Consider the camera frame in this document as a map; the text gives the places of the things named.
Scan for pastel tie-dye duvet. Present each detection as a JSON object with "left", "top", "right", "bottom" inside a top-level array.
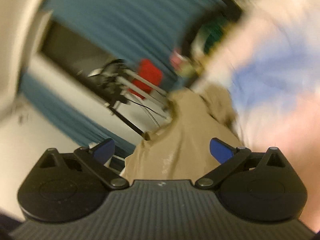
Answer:
[{"left": 193, "top": 0, "right": 319, "bottom": 231}]

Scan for blue curtain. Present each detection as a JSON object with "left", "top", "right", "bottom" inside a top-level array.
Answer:
[
  {"left": 19, "top": 74, "right": 136, "bottom": 158},
  {"left": 43, "top": 0, "right": 222, "bottom": 90}
]

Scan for blue curtain left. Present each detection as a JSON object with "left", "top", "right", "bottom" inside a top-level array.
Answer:
[{"left": 19, "top": 74, "right": 136, "bottom": 158}]

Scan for dark window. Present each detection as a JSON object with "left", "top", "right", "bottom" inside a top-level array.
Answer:
[{"left": 41, "top": 21, "right": 115, "bottom": 101}]

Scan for blue curtain right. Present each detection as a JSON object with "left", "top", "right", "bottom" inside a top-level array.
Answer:
[{"left": 43, "top": 0, "right": 222, "bottom": 90}]

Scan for pile of mixed clothes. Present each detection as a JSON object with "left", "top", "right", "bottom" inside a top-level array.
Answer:
[{"left": 170, "top": 2, "right": 242, "bottom": 78}]

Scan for beige printed t-shirt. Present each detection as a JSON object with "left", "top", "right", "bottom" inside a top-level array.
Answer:
[{"left": 121, "top": 85, "right": 242, "bottom": 183}]

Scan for white metal exercise frame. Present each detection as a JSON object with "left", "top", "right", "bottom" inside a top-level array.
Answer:
[{"left": 88, "top": 59, "right": 168, "bottom": 137}]

